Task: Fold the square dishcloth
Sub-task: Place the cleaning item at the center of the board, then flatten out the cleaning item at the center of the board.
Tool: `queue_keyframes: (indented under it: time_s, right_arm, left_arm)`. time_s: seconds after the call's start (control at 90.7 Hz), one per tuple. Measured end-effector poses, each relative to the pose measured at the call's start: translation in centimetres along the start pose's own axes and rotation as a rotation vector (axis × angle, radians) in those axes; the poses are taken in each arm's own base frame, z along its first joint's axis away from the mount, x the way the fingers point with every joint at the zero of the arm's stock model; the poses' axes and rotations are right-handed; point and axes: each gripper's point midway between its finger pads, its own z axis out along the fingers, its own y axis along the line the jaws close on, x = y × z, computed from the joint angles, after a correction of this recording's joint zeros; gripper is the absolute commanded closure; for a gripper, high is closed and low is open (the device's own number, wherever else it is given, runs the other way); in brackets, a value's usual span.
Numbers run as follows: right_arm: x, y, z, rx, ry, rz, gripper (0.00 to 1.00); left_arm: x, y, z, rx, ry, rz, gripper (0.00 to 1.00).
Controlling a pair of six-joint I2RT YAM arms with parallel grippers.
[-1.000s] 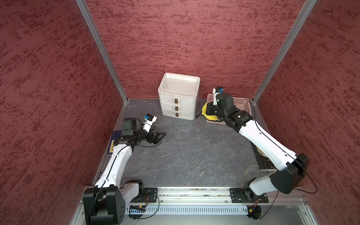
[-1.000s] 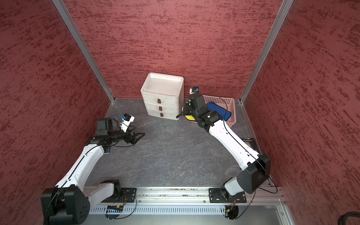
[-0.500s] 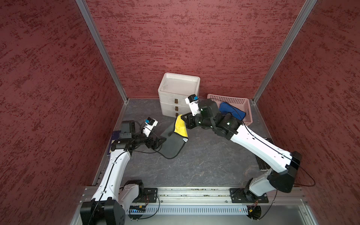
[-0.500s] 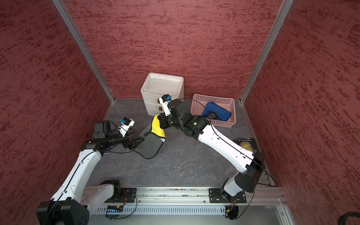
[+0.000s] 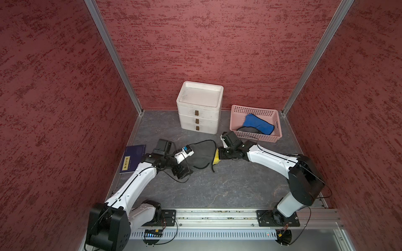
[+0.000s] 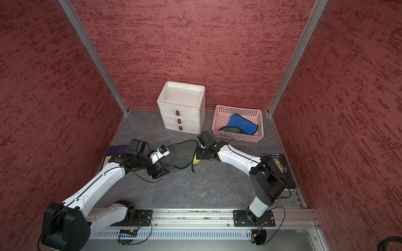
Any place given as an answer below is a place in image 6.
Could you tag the aluminium front rail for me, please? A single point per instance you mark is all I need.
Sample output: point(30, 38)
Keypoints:
point(175, 218)

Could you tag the purple book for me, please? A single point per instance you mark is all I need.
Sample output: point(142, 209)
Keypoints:
point(114, 150)

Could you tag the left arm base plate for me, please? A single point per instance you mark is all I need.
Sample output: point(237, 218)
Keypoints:
point(137, 218)

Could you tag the pink plastic basket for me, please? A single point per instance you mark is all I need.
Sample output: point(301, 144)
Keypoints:
point(222, 116)

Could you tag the blue grey dishcloth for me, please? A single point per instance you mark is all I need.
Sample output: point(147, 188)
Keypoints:
point(238, 124)

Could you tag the right corner aluminium post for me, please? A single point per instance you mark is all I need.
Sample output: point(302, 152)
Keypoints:
point(298, 52)

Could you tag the yellow grey dishcloth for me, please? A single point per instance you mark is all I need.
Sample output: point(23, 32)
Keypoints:
point(182, 155)

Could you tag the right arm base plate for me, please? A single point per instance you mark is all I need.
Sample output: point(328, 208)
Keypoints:
point(245, 218)

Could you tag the corner aluminium post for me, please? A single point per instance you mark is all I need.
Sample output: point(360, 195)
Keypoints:
point(298, 52)
point(85, 39)

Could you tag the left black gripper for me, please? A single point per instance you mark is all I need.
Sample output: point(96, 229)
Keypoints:
point(155, 175)

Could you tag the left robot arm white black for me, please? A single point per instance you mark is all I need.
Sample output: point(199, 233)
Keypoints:
point(68, 226)

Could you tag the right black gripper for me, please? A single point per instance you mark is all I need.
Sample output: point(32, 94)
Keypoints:
point(199, 156)

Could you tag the left corner aluminium post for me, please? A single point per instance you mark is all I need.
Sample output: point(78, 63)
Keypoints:
point(85, 39)

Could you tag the white three-drawer storage unit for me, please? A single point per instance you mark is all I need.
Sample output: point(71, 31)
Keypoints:
point(182, 107)

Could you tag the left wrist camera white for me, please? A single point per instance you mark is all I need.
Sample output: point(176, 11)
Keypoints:
point(158, 154)

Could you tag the black book gold print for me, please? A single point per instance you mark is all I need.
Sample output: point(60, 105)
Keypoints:
point(284, 167)

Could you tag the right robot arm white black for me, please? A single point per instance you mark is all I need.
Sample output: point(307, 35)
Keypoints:
point(266, 178)

